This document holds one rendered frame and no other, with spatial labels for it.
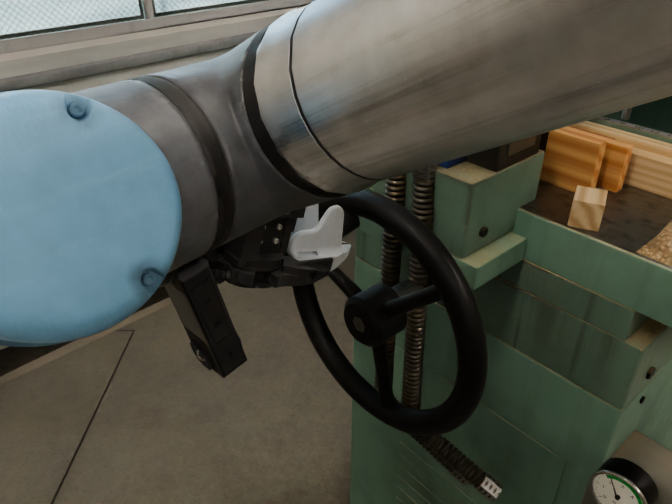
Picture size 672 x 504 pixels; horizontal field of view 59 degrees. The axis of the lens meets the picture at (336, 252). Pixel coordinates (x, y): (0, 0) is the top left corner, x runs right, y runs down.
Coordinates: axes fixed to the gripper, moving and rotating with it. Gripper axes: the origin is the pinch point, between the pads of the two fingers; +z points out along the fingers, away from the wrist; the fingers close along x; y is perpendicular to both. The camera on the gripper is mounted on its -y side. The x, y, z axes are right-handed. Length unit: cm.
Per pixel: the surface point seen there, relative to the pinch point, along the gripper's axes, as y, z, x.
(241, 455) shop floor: -80, 47, 55
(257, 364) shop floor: -73, 68, 79
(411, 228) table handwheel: 4.2, 4.3, -4.4
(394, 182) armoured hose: 6.0, 11.6, 4.9
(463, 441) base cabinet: -31.4, 36.5, -2.3
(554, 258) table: 2.6, 24.4, -9.8
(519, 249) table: 2.3, 22.9, -6.2
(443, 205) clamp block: 5.5, 13.2, -1.1
